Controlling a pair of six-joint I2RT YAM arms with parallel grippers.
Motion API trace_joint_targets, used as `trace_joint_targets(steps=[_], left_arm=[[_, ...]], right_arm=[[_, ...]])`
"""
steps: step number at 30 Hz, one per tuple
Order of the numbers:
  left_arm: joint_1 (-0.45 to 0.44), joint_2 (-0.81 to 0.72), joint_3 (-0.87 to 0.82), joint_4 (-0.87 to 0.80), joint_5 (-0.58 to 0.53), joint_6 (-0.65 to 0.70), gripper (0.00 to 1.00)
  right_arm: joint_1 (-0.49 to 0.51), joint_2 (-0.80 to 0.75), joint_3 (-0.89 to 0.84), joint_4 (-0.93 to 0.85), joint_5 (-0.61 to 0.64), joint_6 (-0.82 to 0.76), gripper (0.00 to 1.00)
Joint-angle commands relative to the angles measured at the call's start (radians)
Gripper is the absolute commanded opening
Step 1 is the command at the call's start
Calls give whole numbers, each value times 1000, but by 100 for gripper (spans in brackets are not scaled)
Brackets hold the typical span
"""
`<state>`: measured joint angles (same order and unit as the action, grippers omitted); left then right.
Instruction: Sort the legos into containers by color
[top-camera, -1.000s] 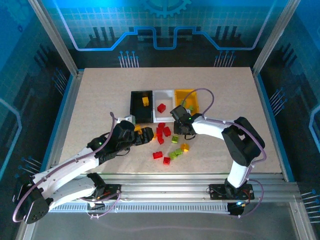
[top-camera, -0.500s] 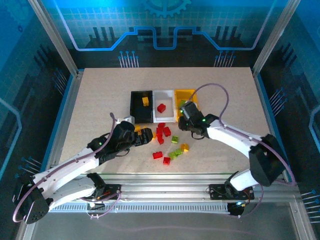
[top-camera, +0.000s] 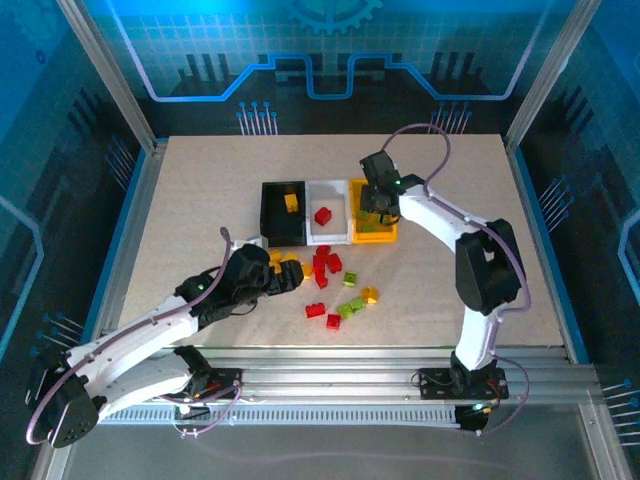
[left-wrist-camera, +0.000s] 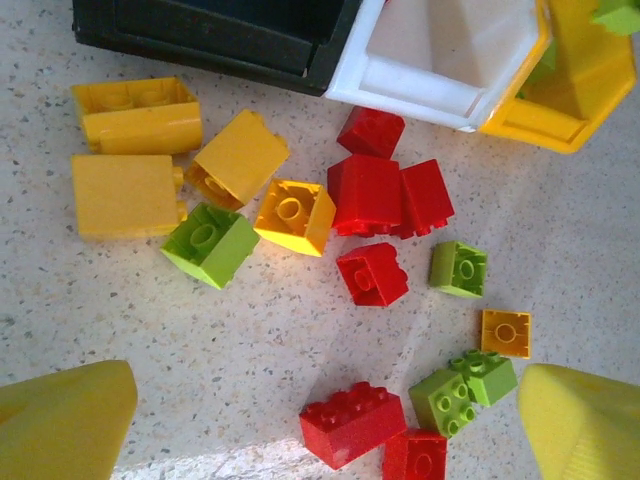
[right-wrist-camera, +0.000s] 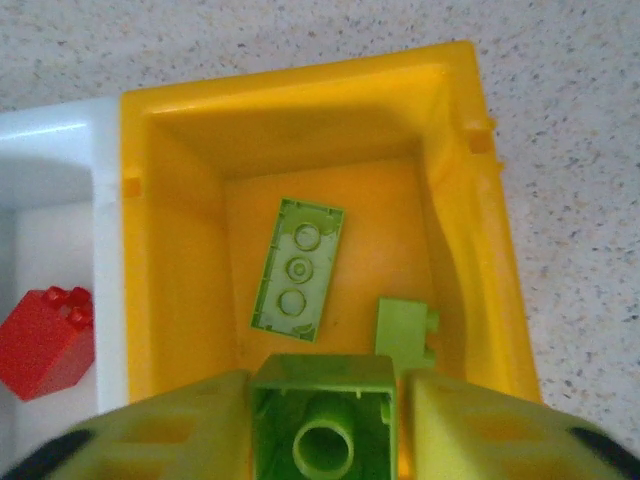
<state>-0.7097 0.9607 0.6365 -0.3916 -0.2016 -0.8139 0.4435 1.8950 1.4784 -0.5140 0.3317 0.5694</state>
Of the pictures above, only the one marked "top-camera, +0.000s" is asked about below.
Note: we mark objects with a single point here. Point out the aluminium frame post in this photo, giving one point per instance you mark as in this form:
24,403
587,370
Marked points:
550,75
112,75

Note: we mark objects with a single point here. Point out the yellow plastic bin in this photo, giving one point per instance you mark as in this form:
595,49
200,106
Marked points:
375,237

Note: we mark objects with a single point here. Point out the blue table side rail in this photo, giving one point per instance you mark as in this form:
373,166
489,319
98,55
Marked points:
532,200
125,250

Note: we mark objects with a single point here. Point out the red lego brick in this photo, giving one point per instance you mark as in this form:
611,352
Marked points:
314,310
323,216
333,321
323,250
319,263
334,262
321,281

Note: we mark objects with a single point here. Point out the aluminium frame rail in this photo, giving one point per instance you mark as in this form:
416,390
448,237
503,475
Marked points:
325,372

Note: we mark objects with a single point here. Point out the long green lego brick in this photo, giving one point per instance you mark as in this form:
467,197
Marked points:
370,227

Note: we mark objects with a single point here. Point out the black controller box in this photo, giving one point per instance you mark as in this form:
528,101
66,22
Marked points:
472,417

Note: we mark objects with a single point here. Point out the white plastic bin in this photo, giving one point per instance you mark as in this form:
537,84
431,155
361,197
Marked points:
327,235

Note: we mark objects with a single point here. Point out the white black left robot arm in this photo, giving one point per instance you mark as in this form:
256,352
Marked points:
130,345

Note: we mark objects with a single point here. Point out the black plastic bin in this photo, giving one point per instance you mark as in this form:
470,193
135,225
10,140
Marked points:
280,227

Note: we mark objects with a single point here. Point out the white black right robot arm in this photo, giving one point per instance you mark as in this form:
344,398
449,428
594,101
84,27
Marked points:
440,215

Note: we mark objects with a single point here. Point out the clear acrylic panel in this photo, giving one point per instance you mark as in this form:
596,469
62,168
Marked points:
325,450

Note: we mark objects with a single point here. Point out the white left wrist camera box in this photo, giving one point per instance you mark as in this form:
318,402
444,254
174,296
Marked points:
252,241

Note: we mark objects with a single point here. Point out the orange lego brick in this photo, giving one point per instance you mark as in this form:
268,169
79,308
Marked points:
291,202
370,294
274,257
290,258
306,270

